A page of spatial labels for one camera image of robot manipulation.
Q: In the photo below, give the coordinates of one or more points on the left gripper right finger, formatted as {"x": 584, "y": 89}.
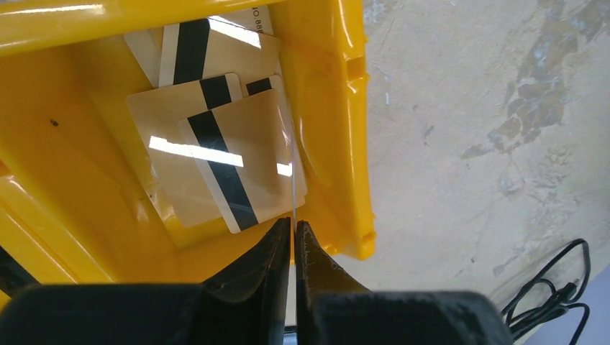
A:
{"x": 332, "y": 307}

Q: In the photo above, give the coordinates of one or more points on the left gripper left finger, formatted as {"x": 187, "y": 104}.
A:
{"x": 244, "y": 303}

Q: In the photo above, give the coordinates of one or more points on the card with black stripe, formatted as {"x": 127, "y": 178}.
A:
{"x": 245, "y": 153}

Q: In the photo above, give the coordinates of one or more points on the striped card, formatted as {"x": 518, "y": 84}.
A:
{"x": 205, "y": 48}
{"x": 161, "y": 117}

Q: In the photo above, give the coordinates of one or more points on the yellow plastic bin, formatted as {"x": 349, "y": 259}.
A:
{"x": 73, "y": 208}

